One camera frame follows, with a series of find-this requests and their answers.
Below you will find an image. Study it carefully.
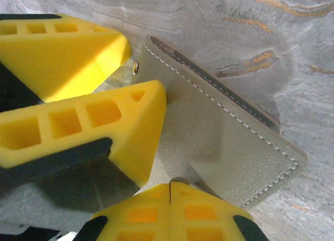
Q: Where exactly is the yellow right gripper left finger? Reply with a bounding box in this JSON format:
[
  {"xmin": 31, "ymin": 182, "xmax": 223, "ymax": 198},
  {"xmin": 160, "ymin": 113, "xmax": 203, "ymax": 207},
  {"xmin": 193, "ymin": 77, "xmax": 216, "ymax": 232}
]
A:
[{"xmin": 80, "ymin": 183, "xmax": 171, "ymax": 241}]

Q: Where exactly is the taupe leather card holder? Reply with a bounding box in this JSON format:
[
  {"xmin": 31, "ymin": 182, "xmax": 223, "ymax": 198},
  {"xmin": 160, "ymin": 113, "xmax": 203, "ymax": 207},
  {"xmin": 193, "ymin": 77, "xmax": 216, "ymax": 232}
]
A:
[{"xmin": 109, "ymin": 34, "xmax": 308, "ymax": 212}]

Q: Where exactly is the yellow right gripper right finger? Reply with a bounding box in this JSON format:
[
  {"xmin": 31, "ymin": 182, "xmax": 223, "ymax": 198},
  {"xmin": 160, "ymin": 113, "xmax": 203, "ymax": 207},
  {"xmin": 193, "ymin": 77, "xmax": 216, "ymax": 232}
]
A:
[{"xmin": 170, "ymin": 182, "xmax": 269, "ymax": 241}]

